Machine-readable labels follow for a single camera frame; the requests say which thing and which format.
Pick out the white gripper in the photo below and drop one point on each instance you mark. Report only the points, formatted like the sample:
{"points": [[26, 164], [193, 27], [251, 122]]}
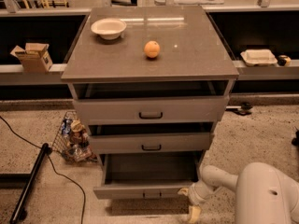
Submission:
{"points": [[195, 195]]}

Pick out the grey bottom drawer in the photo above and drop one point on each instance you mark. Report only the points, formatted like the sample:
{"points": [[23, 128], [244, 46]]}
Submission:
{"points": [[155, 175]]}

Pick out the grey drawer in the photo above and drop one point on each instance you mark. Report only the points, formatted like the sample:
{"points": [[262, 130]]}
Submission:
{"points": [[150, 102], [151, 137], [155, 175]]}

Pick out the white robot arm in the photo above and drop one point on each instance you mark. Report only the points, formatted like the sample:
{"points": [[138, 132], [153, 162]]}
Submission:
{"points": [[263, 194]]}

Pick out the grey middle drawer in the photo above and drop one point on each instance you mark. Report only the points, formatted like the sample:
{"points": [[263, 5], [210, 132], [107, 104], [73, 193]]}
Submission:
{"points": [[151, 137]]}

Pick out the grey top drawer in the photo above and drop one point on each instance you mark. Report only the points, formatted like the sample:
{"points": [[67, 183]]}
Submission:
{"points": [[150, 102]]}

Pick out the grey drawer cabinet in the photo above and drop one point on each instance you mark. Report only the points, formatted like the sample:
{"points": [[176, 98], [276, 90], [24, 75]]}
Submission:
{"points": [[190, 49]]}

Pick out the black floor caster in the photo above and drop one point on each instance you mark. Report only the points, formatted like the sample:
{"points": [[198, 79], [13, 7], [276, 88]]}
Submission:
{"points": [[242, 110]]}

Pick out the black metal stand leg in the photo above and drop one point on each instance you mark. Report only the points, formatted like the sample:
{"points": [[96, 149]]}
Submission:
{"points": [[19, 212]]}

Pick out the orange fruit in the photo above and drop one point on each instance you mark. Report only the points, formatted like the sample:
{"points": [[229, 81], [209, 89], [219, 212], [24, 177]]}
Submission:
{"points": [[152, 49]]}

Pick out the white takeout container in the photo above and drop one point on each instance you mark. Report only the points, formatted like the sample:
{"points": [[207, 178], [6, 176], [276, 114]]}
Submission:
{"points": [[260, 57]]}

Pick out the black yellow tape measure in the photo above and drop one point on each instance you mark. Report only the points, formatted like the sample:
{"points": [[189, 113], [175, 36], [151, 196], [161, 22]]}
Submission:
{"points": [[284, 60]]}

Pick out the white paper bowl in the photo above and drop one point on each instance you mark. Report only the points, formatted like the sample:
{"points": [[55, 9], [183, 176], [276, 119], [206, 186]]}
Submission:
{"points": [[109, 29]]}

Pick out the open cardboard box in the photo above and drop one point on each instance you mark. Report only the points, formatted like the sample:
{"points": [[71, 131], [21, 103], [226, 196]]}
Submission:
{"points": [[34, 58]]}

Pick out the wire basket with items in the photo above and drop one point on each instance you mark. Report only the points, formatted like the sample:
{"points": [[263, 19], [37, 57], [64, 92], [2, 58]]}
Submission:
{"points": [[72, 140]]}

